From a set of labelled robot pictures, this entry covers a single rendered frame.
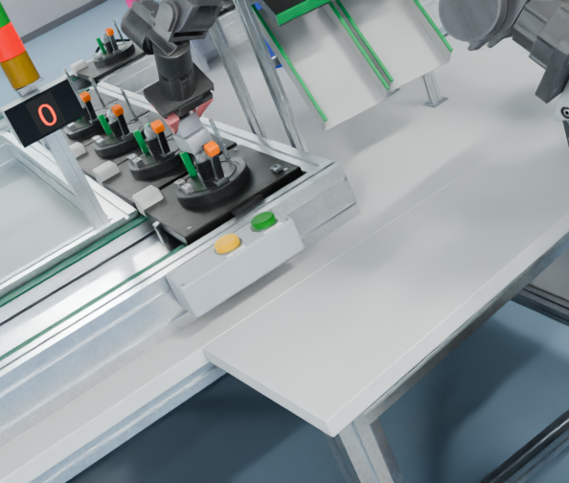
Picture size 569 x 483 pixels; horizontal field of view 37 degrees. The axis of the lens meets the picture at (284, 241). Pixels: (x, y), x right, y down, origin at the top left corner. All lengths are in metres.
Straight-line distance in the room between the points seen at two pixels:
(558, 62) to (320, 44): 0.75
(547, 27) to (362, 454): 0.60
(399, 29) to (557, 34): 0.73
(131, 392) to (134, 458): 1.38
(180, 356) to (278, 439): 1.17
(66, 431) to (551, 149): 0.90
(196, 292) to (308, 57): 0.53
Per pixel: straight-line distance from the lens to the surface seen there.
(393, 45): 1.66
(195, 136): 1.49
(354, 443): 1.17
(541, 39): 0.99
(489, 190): 1.45
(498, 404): 2.33
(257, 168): 1.56
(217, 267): 1.32
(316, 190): 1.45
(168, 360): 1.35
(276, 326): 1.31
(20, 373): 1.35
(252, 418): 2.60
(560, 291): 2.31
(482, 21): 1.01
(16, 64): 1.52
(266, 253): 1.35
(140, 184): 1.73
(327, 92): 1.58
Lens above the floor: 1.55
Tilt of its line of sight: 27 degrees down
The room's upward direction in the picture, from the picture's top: 23 degrees counter-clockwise
